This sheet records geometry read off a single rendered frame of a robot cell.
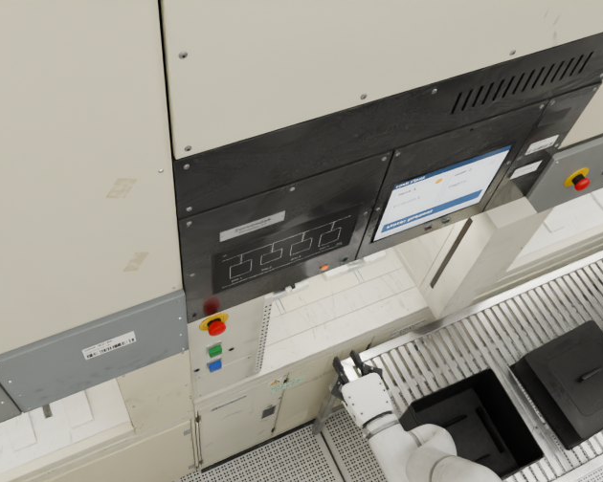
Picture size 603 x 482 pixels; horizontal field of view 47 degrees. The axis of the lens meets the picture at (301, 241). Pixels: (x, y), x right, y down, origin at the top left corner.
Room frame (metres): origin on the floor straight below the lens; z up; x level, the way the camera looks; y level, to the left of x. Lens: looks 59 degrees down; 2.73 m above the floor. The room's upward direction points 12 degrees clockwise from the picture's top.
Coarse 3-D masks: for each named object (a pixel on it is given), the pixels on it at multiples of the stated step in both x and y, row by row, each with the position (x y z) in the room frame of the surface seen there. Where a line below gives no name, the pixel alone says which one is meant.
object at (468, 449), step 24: (456, 384) 0.75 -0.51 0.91; (480, 384) 0.81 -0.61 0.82; (408, 408) 0.66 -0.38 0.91; (432, 408) 0.72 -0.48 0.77; (456, 408) 0.74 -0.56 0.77; (480, 408) 0.74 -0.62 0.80; (504, 408) 0.73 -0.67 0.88; (456, 432) 0.67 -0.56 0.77; (480, 432) 0.68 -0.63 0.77; (504, 432) 0.69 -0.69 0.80; (528, 432) 0.65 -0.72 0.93; (480, 456) 0.61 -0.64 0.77; (504, 456) 0.63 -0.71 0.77; (528, 456) 0.61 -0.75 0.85
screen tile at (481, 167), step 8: (488, 160) 0.95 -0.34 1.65; (464, 168) 0.91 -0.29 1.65; (472, 168) 0.93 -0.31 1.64; (480, 168) 0.94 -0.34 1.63; (488, 168) 0.96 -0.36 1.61; (456, 176) 0.90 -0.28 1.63; (464, 176) 0.92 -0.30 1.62; (480, 176) 0.95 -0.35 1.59; (488, 176) 0.97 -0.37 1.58; (448, 184) 0.90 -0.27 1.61; (464, 184) 0.93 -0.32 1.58; (472, 184) 0.94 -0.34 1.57; (480, 184) 0.96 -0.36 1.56; (448, 192) 0.91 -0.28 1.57; (456, 192) 0.92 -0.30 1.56; (464, 192) 0.94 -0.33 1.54; (440, 200) 0.90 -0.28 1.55
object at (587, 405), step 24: (576, 336) 1.01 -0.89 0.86; (600, 336) 1.03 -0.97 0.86; (528, 360) 0.90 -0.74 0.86; (552, 360) 0.92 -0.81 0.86; (576, 360) 0.93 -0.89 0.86; (600, 360) 0.95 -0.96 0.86; (528, 384) 0.85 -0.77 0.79; (552, 384) 0.84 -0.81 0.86; (576, 384) 0.85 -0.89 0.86; (600, 384) 0.87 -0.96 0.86; (552, 408) 0.78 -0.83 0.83; (576, 408) 0.78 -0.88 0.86; (600, 408) 0.79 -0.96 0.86; (576, 432) 0.71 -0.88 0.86
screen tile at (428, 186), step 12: (432, 180) 0.87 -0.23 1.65; (444, 180) 0.89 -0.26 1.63; (396, 192) 0.82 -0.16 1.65; (408, 192) 0.84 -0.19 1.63; (420, 192) 0.86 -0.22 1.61; (432, 192) 0.88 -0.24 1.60; (408, 204) 0.84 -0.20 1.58; (420, 204) 0.87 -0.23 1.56; (432, 204) 0.89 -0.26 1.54; (396, 216) 0.83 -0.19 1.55
